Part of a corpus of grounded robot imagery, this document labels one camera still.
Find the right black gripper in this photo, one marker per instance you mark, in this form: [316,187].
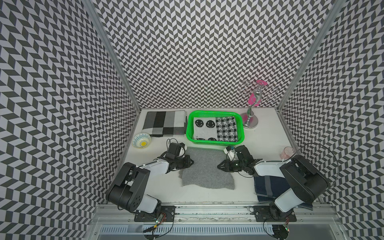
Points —
[226,164]

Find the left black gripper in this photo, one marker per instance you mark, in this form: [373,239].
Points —
[188,160]

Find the green plastic basket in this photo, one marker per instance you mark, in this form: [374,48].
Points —
[211,114]

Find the smiley checkered scarf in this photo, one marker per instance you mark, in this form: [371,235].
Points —
[220,129]

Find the navy striped scarf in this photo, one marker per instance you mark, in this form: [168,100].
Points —
[268,188]

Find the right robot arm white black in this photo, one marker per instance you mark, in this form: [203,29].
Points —
[306,182]

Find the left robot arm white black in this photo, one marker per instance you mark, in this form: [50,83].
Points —
[127,191]

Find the black grey block scarf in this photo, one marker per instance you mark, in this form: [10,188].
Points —
[165,123]

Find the patterned small bowl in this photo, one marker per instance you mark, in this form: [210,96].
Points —
[141,140]

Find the pink plastic cup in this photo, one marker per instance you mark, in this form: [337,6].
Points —
[287,153]

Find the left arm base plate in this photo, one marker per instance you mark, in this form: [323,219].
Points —
[166,213]

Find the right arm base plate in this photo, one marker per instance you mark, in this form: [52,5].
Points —
[261,213]

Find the aluminium front rail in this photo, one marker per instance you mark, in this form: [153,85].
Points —
[233,213]

